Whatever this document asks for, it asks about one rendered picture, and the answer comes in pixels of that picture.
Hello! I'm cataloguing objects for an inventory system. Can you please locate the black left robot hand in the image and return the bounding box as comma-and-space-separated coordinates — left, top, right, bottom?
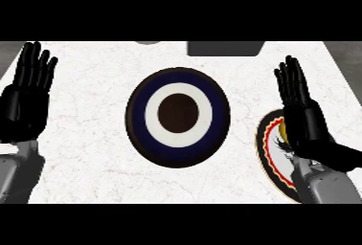
0, 41, 59, 145

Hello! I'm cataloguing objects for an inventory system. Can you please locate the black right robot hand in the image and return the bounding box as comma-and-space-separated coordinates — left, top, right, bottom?
273, 55, 362, 173

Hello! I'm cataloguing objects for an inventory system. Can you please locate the yellow lemon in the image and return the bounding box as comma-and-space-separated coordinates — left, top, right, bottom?
278, 122, 290, 139

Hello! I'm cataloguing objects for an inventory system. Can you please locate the white plate with red rim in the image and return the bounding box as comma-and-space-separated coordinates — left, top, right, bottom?
254, 108, 303, 203

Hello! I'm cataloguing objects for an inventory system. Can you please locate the blue and white ringed plate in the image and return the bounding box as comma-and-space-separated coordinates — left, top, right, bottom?
124, 66, 232, 169

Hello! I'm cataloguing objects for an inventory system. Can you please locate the dark grey appliance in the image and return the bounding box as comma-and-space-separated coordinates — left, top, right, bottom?
186, 41, 266, 57

